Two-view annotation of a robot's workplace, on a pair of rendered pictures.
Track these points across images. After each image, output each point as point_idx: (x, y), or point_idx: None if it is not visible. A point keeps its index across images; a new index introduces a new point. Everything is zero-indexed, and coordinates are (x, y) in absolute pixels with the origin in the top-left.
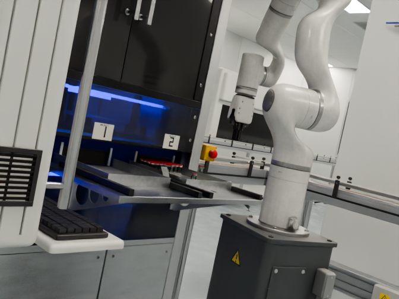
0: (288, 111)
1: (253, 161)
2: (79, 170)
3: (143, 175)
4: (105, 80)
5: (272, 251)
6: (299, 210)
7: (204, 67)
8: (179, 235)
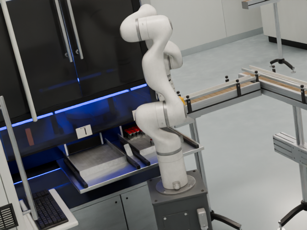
0: (144, 126)
1: (239, 83)
2: (70, 168)
3: (104, 162)
4: (71, 102)
5: (158, 209)
6: (179, 176)
7: (145, 51)
8: None
